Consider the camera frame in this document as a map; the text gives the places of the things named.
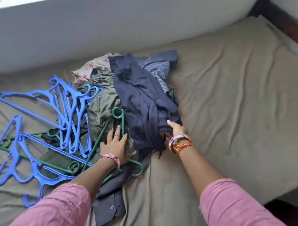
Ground person's right hand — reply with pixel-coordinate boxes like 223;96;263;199
166;120;189;142

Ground person's left hand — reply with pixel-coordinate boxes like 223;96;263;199
100;124;129;165

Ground olive green button shirt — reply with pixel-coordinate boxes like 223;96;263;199
41;69;123;175

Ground navy blue shorts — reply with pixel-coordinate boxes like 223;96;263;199
108;52;183;152

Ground grey button shirt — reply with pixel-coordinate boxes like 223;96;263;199
91;148;154;226

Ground pile of blue hangers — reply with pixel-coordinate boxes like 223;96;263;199
0;75;106;208

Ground blue striped shirt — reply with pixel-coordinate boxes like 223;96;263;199
136;50;179;96

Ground pink floral striped garment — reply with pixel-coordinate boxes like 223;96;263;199
72;52;123;85

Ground bed with beige sheet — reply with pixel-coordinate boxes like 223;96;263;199
0;16;298;226

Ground dark wooden bed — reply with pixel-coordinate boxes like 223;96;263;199
249;0;298;43

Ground striped white purple bangle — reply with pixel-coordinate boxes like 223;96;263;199
168;133;192;152

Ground striped orange purple bangle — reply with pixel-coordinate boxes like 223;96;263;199
98;153;121;170

